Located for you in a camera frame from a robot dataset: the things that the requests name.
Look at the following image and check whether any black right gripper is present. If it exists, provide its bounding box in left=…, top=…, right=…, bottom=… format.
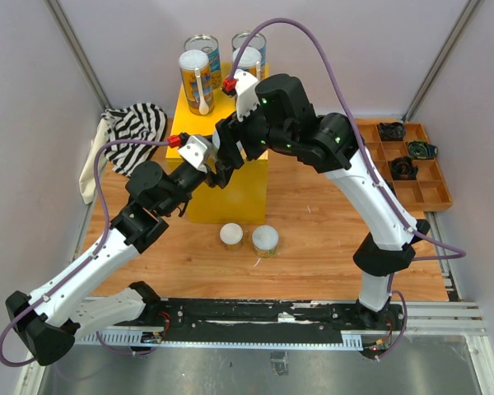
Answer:
left=215, top=94, right=296, bottom=170

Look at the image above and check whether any small yellow white-lid can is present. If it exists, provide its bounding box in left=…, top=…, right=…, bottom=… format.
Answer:
left=219, top=223, right=244, bottom=251

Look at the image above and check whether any yellow-green can clear lid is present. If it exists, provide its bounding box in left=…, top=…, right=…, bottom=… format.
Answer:
left=252, top=225, right=279, bottom=258

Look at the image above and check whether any blue porridge can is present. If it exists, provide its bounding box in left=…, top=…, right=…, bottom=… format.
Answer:
left=179, top=49, right=213, bottom=116

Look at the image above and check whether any blue Progresso soup can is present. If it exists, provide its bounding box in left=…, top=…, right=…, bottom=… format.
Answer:
left=184, top=34, right=222, bottom=90
left=231, top=30, right=267, bottom=79

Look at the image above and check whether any purple-label can with spoon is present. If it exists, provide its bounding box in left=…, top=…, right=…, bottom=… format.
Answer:
left=237, top=46, right=264, bottom=81

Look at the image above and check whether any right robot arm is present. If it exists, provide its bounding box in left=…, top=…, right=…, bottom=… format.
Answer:
left=213, top=70, right=430, bottom=329

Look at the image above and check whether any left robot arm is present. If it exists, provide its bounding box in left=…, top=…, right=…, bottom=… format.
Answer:
left=6, top=160, right=234, bottom=366

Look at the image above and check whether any yellow wooden cabinet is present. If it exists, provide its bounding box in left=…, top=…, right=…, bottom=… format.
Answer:
left=170, top=87, right=268, bottom=224

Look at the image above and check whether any black white striped cloth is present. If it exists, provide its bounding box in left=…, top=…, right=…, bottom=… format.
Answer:
left=101, top=103, right=168, bottom=177

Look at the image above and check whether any cream white cloth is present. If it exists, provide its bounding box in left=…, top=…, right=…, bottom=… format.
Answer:
left=78, top=119, right=109, bottom=205

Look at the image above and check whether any black rolled sock top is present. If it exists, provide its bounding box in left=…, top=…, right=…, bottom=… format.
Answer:
left=377, top=122, right=406, bottom=142

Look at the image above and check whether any black orange rolled sock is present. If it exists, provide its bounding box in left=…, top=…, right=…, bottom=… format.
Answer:
left=389, top=156, right=418, bottom=181

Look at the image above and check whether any green patterned rolled sock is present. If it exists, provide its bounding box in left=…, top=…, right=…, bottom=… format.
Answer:
left=407, top=141, right=438, bottom=160

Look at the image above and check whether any wooden divided organizer tray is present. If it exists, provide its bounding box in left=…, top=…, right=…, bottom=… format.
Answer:
left=357, top=118, right=453, bottom=211

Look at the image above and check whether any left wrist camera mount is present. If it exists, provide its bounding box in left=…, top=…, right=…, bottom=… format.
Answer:
left=167, top=132, right=215, bottom=173

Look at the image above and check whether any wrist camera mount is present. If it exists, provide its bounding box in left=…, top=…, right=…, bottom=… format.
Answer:
left=222, top=69, right=259, bottom=122
left=167, top=132, right=215, bottom=173

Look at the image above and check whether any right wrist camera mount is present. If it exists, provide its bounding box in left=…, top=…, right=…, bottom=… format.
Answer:
left=222, top=69, right=259, bottom=122

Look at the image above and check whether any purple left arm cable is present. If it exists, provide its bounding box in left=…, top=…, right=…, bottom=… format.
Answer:
left=0, top=139, right=174, bottom=368

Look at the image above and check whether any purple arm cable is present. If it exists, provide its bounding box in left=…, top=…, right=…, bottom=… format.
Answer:
left=229, top=18, right=466, bottom=363
left=0, top=139, right=174, bottom=368

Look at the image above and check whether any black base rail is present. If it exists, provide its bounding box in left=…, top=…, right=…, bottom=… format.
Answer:
left=136, top=299, right=403, bottom=345

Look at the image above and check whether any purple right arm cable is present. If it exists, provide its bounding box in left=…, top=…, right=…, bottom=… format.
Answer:
left=229, top=18, right=466, bottom=363

